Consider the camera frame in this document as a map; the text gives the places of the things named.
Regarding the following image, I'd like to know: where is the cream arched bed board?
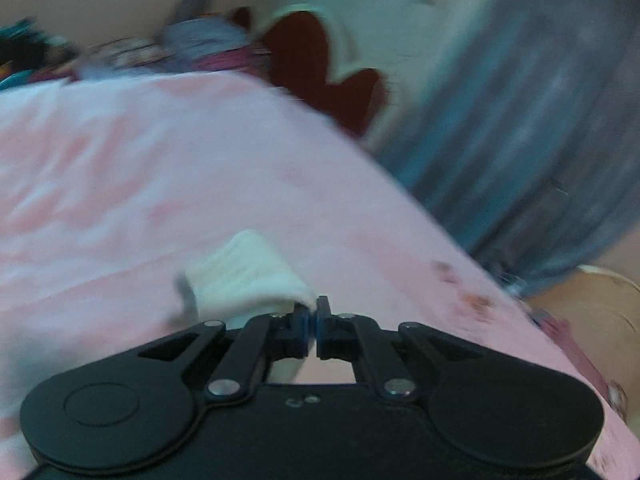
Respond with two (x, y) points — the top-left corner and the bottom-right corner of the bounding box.
(522, 265), (640, 416)

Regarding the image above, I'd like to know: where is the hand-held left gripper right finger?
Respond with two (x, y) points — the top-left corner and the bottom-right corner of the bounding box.
(316, 296), (487, 403)

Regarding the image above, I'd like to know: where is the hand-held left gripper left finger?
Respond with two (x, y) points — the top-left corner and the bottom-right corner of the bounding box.
(136, 301), (315, 402)

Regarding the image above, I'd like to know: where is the lilac grey cloth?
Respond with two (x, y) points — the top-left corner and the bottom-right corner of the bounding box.
(161, 17), (248, 58)

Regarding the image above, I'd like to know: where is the blue-grey curtain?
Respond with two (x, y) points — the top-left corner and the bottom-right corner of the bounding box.
(372, 0), (640, 297)

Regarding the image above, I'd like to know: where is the small white garment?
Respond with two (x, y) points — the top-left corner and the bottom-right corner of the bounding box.
(175, 230), (317, 328)

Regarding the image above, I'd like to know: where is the floral printed cloth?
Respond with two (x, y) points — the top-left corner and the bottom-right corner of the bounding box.
(75, 37), (171, 75)

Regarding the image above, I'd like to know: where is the dark teal cloth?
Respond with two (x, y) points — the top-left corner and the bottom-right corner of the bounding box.
(0, 17), (78, 92)

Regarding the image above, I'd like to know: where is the pink floral bedsheet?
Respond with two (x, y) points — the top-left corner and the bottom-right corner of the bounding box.
(0, 70), (640, 480)

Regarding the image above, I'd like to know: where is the red headboard with cream trim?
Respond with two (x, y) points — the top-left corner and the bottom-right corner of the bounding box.
(231, 4), (403, 147)

